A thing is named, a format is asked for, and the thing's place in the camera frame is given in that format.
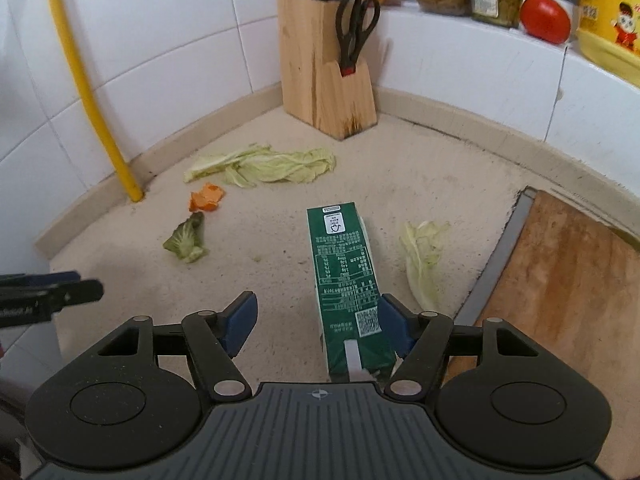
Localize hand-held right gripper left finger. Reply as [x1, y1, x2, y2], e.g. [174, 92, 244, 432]
[95, 291, 259, 404]

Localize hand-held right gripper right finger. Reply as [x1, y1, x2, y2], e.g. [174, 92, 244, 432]
[380, 294, 539, 404]

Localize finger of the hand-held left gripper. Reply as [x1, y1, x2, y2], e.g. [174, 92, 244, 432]
[30, 280, 105, 312]
[0, 271, 84, 291]

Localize green carton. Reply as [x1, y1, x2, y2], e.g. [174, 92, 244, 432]
[306, 202, 401, 386]

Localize pale green cabbage leaf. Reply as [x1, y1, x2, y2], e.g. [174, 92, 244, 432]
[222, 147, 337, 190]
[398, 220, 452, 309]
[184, 144, 275, 184]

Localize small bok choy piece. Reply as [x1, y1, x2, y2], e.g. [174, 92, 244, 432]
[162, 211, 210, 264]

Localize orange carrot peel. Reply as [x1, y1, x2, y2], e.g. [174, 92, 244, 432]
[188, 183, 226, 212]

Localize wooden cutting board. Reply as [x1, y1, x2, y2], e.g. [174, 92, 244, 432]
[445, 189, 640, 480]

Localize yellow pipe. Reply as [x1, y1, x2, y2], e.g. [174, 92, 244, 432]
[42, 0, 146, 204]

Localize wooden knife block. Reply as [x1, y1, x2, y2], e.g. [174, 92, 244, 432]
[276, 0, 378, 141]

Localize black scissors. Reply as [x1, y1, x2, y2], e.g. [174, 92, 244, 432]
[335, 0, 382, 77]

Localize red tomato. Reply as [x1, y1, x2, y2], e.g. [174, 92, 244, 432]
[519, 0, 572, 45]

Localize yellow oil bottle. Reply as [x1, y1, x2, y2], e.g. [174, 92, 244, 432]
[575, 0, 640, 88]

